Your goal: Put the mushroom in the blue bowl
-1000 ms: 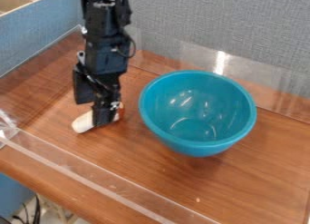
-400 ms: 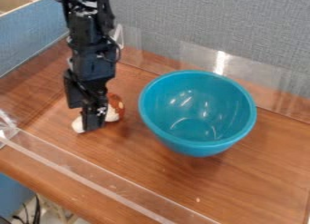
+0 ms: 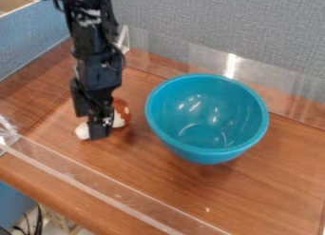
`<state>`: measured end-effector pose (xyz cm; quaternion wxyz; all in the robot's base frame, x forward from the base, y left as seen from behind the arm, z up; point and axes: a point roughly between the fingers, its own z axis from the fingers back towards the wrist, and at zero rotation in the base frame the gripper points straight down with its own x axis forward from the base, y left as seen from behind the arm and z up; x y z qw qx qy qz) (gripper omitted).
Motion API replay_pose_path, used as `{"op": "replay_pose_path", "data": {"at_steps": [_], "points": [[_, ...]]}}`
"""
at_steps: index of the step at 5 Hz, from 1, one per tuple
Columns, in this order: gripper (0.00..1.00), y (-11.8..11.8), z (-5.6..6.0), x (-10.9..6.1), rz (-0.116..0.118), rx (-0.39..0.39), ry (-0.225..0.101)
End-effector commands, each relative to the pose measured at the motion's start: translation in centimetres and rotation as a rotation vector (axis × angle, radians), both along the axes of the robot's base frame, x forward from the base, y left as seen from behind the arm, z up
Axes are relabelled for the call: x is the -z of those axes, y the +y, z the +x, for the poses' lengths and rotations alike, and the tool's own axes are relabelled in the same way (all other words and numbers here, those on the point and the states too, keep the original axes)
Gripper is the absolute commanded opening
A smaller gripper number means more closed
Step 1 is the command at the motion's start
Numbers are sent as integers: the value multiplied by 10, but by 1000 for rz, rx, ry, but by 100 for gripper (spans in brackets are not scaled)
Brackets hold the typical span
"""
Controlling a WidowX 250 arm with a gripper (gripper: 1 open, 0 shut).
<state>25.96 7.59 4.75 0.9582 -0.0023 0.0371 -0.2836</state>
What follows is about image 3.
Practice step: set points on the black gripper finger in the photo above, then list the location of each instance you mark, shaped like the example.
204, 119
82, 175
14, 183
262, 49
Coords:
100, 119
80, 99

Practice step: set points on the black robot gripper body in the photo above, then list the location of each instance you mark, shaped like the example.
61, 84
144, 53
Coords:
98, 73

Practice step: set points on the white brown toy mushroom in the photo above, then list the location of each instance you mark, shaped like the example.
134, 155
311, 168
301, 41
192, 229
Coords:
121, 119

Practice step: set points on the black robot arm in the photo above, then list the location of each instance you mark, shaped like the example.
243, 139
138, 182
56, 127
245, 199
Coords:
93, 30

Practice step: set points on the blue plastic bowl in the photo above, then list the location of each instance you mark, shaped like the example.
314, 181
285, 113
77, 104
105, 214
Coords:
207, 117

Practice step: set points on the blue partition with wooden shelf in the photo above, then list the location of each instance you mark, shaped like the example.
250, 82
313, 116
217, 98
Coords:
32, 28

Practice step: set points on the clear acrylic front barrier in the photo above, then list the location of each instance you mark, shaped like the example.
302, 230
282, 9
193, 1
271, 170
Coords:
118, 196

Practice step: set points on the clear acrylic barrier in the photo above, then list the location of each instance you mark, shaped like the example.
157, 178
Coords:
118, 196
170, 56

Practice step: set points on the clear acrylic back barrier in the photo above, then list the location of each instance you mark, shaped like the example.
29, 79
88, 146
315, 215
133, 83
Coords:
170, 56

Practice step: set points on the clear acrylic corner bracket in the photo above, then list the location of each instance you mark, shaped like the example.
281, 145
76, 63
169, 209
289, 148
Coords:
122, 41

